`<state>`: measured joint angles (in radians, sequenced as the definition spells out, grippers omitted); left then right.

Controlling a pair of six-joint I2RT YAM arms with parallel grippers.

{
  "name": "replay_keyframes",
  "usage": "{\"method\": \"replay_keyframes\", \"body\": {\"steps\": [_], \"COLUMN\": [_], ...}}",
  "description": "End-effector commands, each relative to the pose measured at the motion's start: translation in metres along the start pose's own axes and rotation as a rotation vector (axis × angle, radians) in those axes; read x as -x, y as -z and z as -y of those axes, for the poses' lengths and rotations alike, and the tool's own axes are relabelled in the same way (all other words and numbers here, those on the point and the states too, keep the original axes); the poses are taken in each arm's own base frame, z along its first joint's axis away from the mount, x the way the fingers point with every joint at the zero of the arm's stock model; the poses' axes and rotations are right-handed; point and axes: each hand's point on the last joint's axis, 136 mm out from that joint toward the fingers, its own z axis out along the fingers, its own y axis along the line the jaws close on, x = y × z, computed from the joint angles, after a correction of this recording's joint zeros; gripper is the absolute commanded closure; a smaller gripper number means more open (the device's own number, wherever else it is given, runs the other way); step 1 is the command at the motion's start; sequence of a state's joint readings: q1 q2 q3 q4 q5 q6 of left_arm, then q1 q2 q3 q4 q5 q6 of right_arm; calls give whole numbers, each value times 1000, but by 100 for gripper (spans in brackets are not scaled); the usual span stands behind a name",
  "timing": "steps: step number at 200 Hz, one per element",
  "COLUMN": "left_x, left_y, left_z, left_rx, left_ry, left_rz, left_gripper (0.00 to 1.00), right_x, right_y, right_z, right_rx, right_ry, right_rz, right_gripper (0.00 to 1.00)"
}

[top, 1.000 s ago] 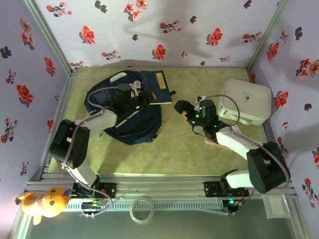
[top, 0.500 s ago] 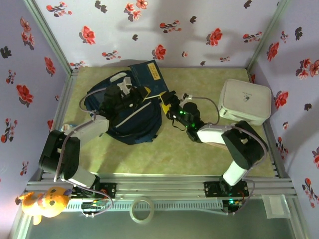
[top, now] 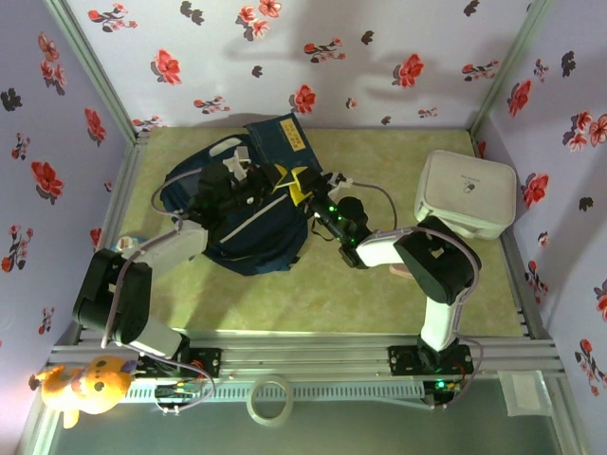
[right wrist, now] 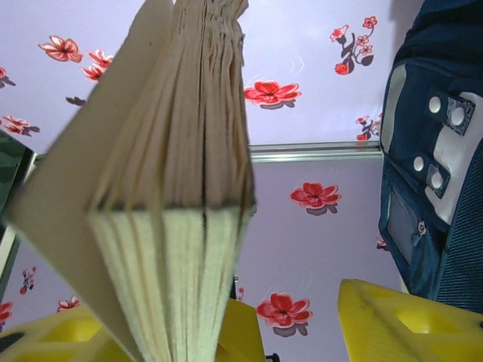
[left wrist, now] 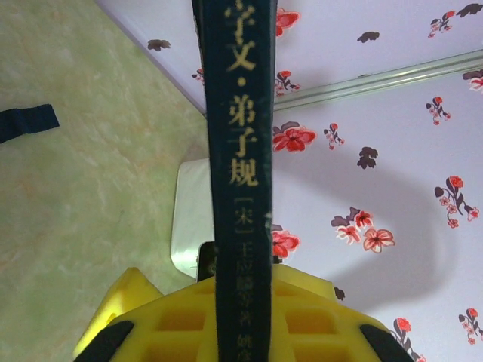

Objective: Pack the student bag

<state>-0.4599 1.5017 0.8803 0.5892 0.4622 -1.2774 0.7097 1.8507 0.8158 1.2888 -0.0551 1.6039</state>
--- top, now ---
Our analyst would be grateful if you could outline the navy blue backpack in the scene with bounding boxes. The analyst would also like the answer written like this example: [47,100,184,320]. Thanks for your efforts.
[159,134,309,277]

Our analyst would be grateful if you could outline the green marbled table mat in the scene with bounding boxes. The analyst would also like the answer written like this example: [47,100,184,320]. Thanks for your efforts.
[92,126,527,337]

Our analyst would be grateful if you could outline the white zip pouch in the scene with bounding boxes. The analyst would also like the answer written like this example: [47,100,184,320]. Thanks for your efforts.
[414,149,518,242]

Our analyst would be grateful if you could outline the circuit board with green light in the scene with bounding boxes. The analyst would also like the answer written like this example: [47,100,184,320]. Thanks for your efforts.
[426,377,464,394]

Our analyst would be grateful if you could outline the clear tape roll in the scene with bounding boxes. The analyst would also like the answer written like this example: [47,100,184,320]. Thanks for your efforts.
[246,373,294,428]

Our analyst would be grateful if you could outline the orange plush toy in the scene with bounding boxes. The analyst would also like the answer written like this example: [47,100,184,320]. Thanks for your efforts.
[28,355,138,430]

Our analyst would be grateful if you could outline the white paper packet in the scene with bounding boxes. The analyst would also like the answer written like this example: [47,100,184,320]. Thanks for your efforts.
[497,369,554,418]

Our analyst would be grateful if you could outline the grey right arm cable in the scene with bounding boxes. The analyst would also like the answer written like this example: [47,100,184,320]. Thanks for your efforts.
[348,179,485,410]

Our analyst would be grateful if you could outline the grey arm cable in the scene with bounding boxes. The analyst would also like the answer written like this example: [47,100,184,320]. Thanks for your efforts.
[101,168,217,416]
[348,179,485,410]

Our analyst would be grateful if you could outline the aluminium side rail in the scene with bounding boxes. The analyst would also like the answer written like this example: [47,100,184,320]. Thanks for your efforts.
[54,135,151,347]

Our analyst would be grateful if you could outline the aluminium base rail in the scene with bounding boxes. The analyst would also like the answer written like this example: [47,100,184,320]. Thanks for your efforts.
[46,329,568,380]

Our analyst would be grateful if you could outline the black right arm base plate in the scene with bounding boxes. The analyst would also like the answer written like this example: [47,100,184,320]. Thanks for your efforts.
[387,344,474,378]

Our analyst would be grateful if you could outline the grey left arm cable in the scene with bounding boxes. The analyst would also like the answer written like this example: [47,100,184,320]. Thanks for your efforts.
[101,168,217,416]

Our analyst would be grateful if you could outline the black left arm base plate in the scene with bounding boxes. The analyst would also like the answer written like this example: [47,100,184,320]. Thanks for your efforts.
[137,345,224,380]

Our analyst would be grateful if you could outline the white slotted cable duct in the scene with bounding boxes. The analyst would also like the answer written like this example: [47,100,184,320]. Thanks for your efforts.
[125,381,425,400]

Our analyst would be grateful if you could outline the aluminium corner post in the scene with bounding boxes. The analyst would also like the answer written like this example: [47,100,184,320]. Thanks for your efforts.
[468,0,556,141]
[42,0,141,143]

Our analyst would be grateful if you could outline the small circuit board with wires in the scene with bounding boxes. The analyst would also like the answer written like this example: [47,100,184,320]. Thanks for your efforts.
[155,382,203,400]

